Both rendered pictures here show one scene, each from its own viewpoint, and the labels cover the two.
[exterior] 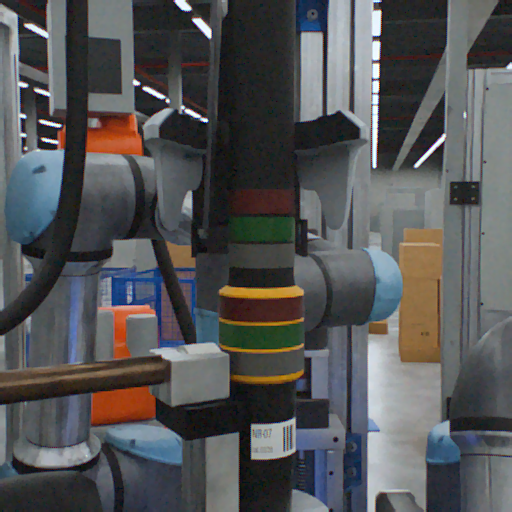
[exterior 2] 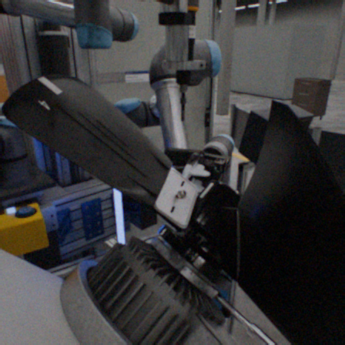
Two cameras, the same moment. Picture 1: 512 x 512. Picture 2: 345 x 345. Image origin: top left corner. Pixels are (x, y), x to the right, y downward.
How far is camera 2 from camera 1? 0.35 m
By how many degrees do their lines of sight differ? 41
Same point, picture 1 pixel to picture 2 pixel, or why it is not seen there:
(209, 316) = (89, 25)
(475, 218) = not seen: hidden behind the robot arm
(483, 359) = (161, 55)
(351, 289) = (128, 22)
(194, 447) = (175, 31)
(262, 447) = (192, 33)
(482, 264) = (95, 54)
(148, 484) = (12, 137)
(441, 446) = (122, 107)
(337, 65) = not seen: outside the picture
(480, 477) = (165, 95)
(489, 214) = not seen: hidden behind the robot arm
